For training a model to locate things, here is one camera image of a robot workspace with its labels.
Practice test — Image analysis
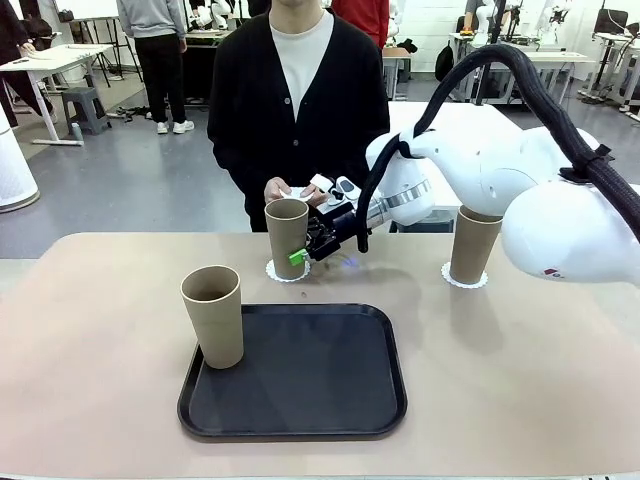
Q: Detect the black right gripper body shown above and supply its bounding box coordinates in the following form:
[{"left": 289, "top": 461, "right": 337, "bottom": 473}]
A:
[{"left": 326, "top": 207, "right": 373, "bottom": 252}]

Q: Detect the tall tan cup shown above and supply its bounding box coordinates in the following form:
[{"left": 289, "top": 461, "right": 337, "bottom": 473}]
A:
[
  {"left": 448, "top": 204, "right": 504, "bottom": 287},
  {"left": 179, "top": 264, "right": 245, "bottom": 370},
  {"left": 263, "top": 198, "right": 311, "bottom": 281}
]

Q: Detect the white lace coaster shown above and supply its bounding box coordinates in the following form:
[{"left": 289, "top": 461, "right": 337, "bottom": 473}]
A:
[
  {"left": 277, "top": 185, "right": 327, "bottom": 205},
  {"left": 440, "top": 262, "right": 490, "bottom": 290},
  {"left": 264, "top": 258, "right": 312, "bottom": 285}
]

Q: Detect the person's left forearm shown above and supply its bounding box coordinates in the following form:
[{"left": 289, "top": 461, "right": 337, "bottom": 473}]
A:
[{"left": 329, "top": 127, "right": 391, "bottom": 181}]

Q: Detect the person's right forearm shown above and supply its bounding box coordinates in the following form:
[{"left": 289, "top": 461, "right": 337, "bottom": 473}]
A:
[{"left": 207, "top": 129, "right": 274, "bottom": 196}]

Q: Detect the person's left hand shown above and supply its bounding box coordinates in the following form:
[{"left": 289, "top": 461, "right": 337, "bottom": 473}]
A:
[{"left": 298, "top": 181, "right": 332, "bottom": 207}]

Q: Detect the person's right hand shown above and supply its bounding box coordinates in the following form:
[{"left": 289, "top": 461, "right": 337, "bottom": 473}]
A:
[{"left": 263, "top": 176, "right": 297, "bottom": 204}]

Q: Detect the dark grey stool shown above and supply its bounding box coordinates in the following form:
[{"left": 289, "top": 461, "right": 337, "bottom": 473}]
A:
[{"left": 388, "top": 209, "right": 457, "bottom": 235}]

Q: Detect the person in black cardigan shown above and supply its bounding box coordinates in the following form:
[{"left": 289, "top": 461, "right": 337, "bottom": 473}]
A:
[{"left": 206, "top": 0, "right": 391, "bottom": 234}]

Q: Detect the black serving tray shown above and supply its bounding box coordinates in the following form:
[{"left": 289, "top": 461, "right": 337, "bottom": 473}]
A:
[{"left": 176, "top": 302, "right": 409, "bottom": 442}]

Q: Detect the white crew-neck t-shirt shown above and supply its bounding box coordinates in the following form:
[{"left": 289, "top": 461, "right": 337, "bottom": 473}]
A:
[{"left": 268, "top": 9, "right": 335, "bottom": 121}]

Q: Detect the large white table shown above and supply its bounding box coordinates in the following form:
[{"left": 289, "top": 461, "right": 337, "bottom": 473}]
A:
[{"left": 387, "top": 101, "right": 531, "bottom": 151}]

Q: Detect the small brown-top table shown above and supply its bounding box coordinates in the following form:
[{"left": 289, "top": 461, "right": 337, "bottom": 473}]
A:
[{"left": 382, "top": 47, "right": 414, "bottom": 101}]

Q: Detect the black backpack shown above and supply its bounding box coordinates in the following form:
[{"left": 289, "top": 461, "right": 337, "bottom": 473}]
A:
[{"left": 433, "top": 42, "right": 456, "bottom": 84}]

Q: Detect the dark equipment table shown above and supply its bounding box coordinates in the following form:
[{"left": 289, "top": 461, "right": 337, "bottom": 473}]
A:
[{"left": 182, "top": 29, "right": 236, "bottom": 104}]

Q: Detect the bystander in red top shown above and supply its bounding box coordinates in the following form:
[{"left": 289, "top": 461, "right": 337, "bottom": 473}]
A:
[{"left": 330, "top": 0, "right": 391, "bottom": 50}]

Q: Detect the bystander in grey sweater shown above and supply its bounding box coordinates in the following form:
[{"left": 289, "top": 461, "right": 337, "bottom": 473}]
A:
[{"left": 115, "top": 0, "right": 196, "bottom": 136}]

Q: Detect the black vertical pole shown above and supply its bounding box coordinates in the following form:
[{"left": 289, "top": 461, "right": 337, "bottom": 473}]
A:
[{"left": 474, "top": 0, "right": 507, "bottom": 106}]

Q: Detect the grey plastic stool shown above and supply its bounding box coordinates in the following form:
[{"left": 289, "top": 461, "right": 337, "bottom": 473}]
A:
[{"left": 61, "top": 87, "right": 112, "bottom": 136}]

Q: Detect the long white workbench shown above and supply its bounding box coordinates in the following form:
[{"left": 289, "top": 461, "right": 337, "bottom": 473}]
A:
[{"left": 467, "top": 48, "right": 599, "bottom": 109}]

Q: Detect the white cylindrical air purifier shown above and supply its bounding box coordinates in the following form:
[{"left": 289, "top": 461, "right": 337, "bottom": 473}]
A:
[{"left": 0, "top": 107, "right": 41, "bottom": 215}]

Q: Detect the white desk with legs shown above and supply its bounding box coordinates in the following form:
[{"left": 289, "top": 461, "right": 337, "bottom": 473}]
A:
[{"left": 0, "top": 43, "right": 115, "bottom": 147}]

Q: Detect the white standing desk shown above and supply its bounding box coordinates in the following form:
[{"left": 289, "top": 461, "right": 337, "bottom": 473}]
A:
[{"left": 592, "top": 32, "right": 640, "bottom": 114}]

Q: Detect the bystander in black clothes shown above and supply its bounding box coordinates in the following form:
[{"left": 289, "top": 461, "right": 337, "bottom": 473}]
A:
[{"left": 0, "top": 0, "right": 59, "bottom": 129}]

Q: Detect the black braided cable sleeve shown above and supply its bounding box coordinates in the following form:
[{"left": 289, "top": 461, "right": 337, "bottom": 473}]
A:
[{"left": 357, "top": 43, "right": 640, "bottom": 254}]

